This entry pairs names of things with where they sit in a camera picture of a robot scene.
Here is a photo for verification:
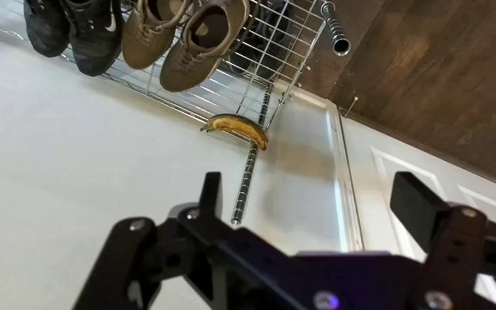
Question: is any slotted metal rack post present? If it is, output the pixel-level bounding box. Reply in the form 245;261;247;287
230;79;278;227
319;0;355;58

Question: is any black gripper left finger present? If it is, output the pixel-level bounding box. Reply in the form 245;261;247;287
73;170;245;310

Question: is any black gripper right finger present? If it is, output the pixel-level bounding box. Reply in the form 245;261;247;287
390;170;496;310

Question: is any chrome wire shoe rack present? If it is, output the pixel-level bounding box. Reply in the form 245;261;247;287
57;0;330;132

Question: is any overripe yellow banana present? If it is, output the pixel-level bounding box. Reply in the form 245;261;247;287
200;112;271;151

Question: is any tan suede shoe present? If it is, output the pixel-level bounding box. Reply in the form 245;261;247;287
121;0;197;72
159;0;252;93

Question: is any black sneaker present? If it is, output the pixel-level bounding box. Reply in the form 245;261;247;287
23;0;73;58
59;0;128;77

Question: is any white panelled door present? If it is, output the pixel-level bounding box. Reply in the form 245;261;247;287
340;115;496;310

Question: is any white door frame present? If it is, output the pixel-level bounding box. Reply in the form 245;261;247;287
255;84;367;256

